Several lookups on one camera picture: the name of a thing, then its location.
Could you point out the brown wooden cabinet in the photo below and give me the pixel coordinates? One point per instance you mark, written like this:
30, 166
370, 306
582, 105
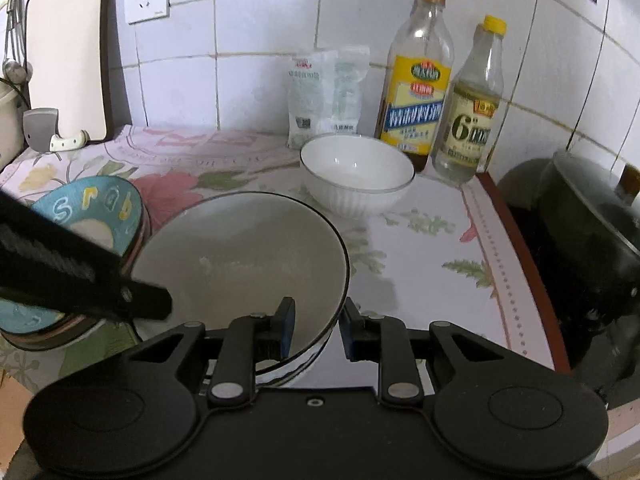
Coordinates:
20, 395

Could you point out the white salt bag green print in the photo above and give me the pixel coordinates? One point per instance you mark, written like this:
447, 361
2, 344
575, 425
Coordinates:
350, 95

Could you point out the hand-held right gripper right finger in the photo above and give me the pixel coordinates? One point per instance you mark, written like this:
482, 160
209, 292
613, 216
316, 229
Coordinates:
350, 332

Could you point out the oil bottle with yellow label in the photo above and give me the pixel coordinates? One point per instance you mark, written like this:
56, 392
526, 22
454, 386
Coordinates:
412, 115

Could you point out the black cooking pot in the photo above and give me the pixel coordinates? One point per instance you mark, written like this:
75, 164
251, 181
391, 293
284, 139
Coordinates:
575, 245

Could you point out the metal hanging ladle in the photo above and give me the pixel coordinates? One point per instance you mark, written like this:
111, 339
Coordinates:
15, 70

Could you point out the clear vinegar bottle yellow cap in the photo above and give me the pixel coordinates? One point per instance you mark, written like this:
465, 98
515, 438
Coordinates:
467, 130

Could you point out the white bowl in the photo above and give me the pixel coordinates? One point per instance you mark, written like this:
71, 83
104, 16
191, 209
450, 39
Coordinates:
355, 160
240, 260

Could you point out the glass pot lid wooden knob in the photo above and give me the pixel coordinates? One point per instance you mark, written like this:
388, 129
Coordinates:
600, 195

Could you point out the white container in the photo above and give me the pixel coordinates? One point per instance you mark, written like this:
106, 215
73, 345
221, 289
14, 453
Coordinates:
7, 120

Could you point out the floral tablecloth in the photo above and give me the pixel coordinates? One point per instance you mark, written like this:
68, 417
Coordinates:
425, 260

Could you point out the white salt bag red logo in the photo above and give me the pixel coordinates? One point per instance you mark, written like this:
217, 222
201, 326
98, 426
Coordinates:
310, 105

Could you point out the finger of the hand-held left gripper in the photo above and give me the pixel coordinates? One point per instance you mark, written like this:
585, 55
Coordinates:
75, 270

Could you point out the blue fried egg print plate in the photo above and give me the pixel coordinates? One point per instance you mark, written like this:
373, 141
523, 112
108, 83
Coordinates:
95, 205

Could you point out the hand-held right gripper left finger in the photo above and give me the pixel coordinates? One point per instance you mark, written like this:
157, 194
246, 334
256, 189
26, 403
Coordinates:
288, 325

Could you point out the white cutting board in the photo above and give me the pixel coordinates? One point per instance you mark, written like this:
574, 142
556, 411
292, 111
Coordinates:
65, 60

